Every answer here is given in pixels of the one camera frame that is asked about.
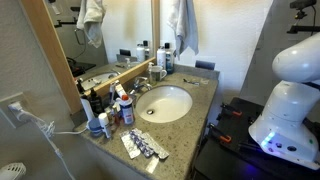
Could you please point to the white terry towel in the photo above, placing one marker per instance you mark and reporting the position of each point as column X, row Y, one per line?
column 182, row 20

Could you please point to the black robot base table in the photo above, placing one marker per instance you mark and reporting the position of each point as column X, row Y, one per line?
column 242, row 158

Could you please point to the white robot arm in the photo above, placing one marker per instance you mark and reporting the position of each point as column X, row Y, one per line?
column 279, row 129

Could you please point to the white oval sink basin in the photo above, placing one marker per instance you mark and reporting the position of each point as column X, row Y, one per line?
column 164, row 104

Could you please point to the chrome sink faucet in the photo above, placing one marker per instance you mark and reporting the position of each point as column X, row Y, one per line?
column 140, row 82

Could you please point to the white ceramic mug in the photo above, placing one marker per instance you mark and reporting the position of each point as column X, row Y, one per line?
column 158, row 73

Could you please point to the small clear pump bottle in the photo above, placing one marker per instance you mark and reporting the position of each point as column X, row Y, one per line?
column 150, row 65

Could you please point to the razor on counter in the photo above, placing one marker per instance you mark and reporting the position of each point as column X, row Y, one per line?
column 191, row 82

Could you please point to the dark shampoo bottle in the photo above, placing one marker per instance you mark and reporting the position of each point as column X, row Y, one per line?
column 169, row 60

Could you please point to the shaving foam can orange cap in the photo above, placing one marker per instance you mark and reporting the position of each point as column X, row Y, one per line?
column 127, row 109

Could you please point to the white lotion bottle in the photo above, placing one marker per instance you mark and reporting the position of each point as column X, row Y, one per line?
column 161, row 57

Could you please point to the toothpaste tube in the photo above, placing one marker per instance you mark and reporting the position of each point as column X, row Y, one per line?
column 116, row 88

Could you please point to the small red bottle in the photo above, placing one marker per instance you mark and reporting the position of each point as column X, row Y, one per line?
column 116, row 115

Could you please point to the purple blister pack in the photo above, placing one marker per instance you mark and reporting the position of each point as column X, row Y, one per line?
column 141, row 143

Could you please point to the silver blister pack left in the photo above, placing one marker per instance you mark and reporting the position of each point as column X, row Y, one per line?
column 129, row 144

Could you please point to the white roll-on deodorant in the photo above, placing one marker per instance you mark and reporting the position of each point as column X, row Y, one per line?
column 104, row 123

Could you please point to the dark glass bottle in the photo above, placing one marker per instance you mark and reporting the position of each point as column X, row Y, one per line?
column 96, row 102

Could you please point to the blue round jar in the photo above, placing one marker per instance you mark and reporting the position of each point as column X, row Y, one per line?
column 95, row 127

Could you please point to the white tall tube bottle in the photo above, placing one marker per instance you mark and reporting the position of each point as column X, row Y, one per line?
column 87, row 108

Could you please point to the dark blue wall box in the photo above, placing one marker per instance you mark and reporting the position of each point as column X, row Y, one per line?
column 205, row 65

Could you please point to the orange handled clamp upper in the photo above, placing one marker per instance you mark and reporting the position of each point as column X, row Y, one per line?
column 228, row 110

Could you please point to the orange handled clamp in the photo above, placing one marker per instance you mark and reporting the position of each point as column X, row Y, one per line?
column 218, row 134
column 228, row 110

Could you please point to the orange handled clamp lower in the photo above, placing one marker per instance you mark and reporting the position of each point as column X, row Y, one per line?
column 218, row 134

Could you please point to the wood framed wall mirror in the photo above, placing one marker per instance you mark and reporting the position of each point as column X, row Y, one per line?
column 91, row 30

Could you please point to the white wall outlet plug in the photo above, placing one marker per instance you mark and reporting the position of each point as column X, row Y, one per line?
column 16, row 108

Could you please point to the black camera on mount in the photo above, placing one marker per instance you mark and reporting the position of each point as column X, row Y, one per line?
column 300, row 5

